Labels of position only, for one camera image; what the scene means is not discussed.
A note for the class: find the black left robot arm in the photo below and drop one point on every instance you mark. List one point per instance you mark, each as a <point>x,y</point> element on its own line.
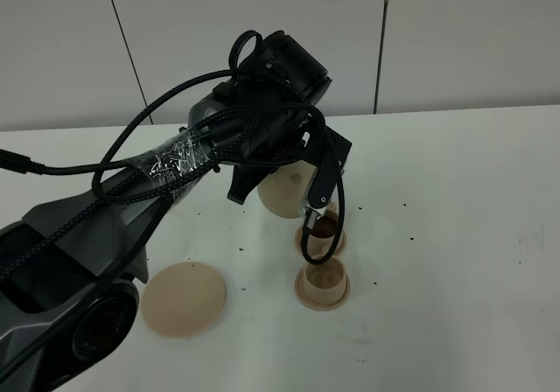
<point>69,267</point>

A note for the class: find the near beige teacup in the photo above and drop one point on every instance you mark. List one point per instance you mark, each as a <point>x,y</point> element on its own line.
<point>327,274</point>

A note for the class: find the far beige saucer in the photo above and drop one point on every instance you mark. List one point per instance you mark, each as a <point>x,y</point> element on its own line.
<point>318,247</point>

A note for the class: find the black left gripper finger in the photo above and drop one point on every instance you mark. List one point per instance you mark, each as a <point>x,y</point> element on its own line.
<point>245,179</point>

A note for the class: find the beige saucer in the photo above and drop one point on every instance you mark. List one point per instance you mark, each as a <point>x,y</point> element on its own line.
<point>318,247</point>
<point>318,298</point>

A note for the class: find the beige ceramic teapot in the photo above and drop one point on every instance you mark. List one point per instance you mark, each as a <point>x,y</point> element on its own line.
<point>282,191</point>

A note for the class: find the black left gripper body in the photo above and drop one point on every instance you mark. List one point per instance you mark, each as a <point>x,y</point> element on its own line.
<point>272,138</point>

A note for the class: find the far beige teacup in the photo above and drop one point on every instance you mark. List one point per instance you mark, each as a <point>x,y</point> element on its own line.
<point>326,226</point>

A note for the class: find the beige teacup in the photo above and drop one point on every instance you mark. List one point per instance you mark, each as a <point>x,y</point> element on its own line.
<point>327,274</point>
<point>326,226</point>

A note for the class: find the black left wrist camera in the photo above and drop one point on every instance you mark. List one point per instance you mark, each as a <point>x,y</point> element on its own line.
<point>328,161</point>

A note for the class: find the near beige saucer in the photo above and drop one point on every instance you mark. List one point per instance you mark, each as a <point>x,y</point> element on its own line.
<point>318,298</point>

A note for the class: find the beige round teapot tray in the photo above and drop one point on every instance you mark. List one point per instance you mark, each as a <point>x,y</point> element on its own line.
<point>183,299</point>

